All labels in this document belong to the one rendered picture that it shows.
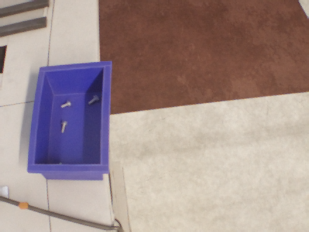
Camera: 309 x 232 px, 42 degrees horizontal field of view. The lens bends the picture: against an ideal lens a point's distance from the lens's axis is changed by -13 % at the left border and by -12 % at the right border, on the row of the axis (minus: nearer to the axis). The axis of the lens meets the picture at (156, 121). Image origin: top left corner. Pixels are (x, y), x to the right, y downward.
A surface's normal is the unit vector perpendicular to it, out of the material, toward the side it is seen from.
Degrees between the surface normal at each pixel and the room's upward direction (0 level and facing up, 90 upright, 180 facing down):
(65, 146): 0
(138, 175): 0
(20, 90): 0
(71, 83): 85
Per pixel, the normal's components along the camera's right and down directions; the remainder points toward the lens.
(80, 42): -0.01, -0.52
